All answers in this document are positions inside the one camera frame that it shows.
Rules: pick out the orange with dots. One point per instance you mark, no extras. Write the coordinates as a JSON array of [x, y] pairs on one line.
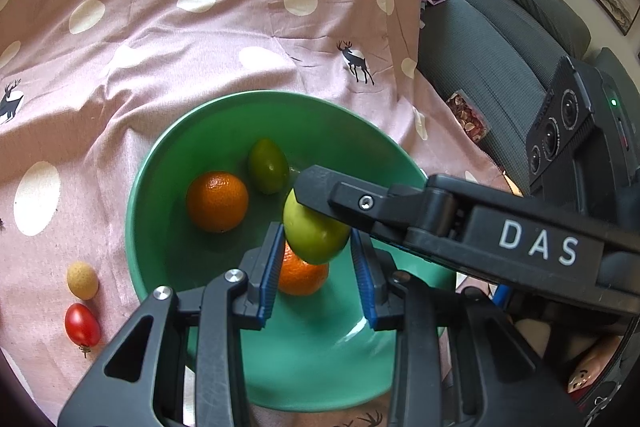
[[300, 278], [217, 202]]

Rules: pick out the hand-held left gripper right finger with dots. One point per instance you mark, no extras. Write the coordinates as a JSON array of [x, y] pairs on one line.
[[362, 279]]

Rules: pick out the pink polka dot blanket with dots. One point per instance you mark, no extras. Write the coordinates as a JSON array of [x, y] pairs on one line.
[[150, 32]]

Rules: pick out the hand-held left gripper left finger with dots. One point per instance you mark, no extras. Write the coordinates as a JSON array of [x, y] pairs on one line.
[[272, 272]]

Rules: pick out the small red cherry tomato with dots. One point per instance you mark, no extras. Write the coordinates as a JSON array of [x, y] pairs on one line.
[[82, 324]]

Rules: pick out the green round fruit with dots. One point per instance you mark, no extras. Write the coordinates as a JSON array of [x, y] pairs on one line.
[[315, 237], [268, 166]]

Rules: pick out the green bowl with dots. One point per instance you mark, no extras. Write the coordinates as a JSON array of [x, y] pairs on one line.
[[325, 357]]

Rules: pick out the small brown longan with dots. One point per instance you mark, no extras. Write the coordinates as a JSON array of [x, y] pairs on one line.
[[82, 279]]

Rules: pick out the grey sofa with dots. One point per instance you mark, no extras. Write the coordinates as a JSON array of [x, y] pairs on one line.
[[490, 42]]

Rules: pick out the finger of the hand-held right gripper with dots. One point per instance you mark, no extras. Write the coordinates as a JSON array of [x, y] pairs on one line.
[[360, 202]]

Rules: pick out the clear bag of nuts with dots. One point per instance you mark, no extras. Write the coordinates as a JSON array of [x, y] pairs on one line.
[[467, 117]]

